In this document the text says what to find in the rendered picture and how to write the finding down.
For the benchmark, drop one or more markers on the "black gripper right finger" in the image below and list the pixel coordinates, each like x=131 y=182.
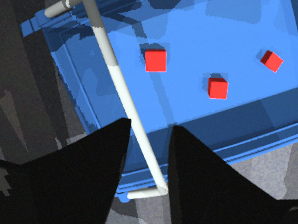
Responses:
x=203 y=189

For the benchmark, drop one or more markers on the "small red block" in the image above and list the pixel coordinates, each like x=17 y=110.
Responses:
x=155 y=60
x=271 y=60
x=217 y=87

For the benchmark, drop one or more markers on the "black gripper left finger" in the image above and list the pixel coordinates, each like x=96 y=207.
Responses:
x=74 y=185

